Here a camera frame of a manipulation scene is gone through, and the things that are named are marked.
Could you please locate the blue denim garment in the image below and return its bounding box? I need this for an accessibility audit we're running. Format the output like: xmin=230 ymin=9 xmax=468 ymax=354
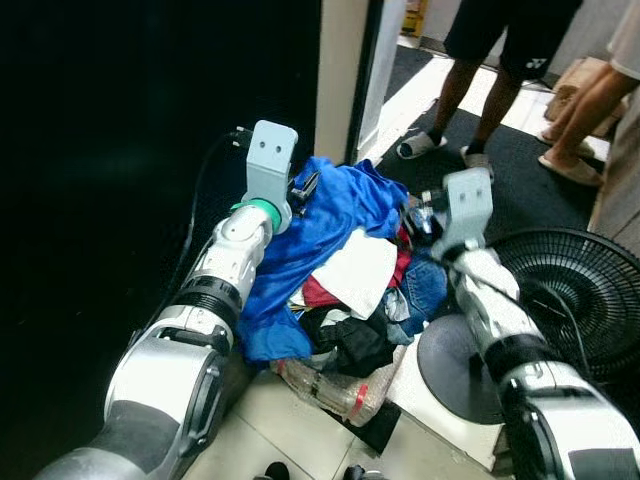
xmin=385 ymin=250 xmax=451 ymax=346

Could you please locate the white cloth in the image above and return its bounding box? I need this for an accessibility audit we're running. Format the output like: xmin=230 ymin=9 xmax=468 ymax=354
xmin=315 ymin=228 xmax=399 ymax=321

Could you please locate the red cloth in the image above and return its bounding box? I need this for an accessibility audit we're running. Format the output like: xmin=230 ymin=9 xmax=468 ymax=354
xmin=300 ymin=225 xmax=416 ymax=311

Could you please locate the dark grey floor mat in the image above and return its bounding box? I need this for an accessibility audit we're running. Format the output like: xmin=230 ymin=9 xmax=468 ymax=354
xmin=375 ymin=45 xmax=611 ymax=241

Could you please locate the black garment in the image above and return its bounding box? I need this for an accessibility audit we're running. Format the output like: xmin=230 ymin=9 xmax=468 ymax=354
xmin=300 ymin=305 xmax=401 ymax=379

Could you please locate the black floor fan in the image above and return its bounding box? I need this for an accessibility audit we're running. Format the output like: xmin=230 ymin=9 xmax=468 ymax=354
xmin=415 ymin=228 xmax=640 ymax=426

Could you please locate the yellow bottle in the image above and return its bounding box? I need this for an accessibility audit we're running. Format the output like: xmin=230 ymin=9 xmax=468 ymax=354
xmin=400 ymin=0 xmax=429 ymax=39

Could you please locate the brown cardboard box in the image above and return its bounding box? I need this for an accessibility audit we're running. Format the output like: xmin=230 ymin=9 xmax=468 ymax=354
xmin=545 ymin=57 xmax=626 ymax=141

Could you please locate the person in white shirt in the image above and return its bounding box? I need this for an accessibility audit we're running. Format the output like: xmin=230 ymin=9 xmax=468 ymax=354
xmin=537 ymin=0 xmax=640 ymax=188

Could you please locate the person in red shirt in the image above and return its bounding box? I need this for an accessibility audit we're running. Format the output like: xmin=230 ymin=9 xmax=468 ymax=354
xmin=395 ymin=0 xmax=586 ymax=169

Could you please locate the wooden counter with black top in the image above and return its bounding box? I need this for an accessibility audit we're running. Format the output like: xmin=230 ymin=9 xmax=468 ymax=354
xmin=590 ymin=90 xmax=640 ymax=251

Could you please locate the small black floor pad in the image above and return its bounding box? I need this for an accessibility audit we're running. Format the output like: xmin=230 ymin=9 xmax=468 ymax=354
xmin=350 ymin=400 xmax=403 ymax=453

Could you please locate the black right robot foot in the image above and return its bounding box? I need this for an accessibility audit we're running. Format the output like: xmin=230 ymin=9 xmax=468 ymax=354
xmin=343 ymin=465 xmax=386 ymax=480

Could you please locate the black robot foot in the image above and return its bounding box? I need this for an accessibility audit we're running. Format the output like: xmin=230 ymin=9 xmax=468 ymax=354
xmin=343 ymin=465 xmax=386 ymax=480
xmin=255 ymin=460 xmax=291 ymax=480

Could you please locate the black left robot foot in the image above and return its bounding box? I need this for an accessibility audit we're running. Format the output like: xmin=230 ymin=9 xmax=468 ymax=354
xmin=255 ymin=460 xmax=291 ymax=480

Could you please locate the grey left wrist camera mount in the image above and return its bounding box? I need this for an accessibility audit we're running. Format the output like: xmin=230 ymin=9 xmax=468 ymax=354
xmin=243 ymin=120 xmax=299 ymax=216

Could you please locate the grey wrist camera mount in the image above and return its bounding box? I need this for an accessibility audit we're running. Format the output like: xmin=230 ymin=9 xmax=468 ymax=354
xmin=243 ymin=120 xmax=299 ymax=216
xmin=440 ymin=168 xmax=494 ymax=256

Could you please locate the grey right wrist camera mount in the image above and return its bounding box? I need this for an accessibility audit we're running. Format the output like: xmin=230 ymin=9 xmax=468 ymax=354
xmin=440 ymin=168 xmax=494 ymax=256

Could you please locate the black door frame post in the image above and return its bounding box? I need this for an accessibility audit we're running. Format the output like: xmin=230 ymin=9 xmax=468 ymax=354
xmin=345 ymin=0 xmax=386 ymax=166

